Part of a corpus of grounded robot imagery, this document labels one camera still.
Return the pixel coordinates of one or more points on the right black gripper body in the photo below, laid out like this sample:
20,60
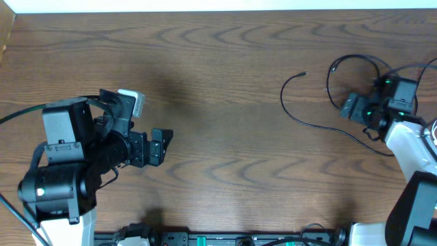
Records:
362,112

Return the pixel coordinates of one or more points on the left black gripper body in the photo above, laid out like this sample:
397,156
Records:
138,150

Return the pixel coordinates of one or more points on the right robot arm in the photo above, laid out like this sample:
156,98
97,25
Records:
389,112

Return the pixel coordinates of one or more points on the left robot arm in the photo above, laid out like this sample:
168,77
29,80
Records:
86,137

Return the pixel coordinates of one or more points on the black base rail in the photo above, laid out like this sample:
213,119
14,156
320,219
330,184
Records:
143,234

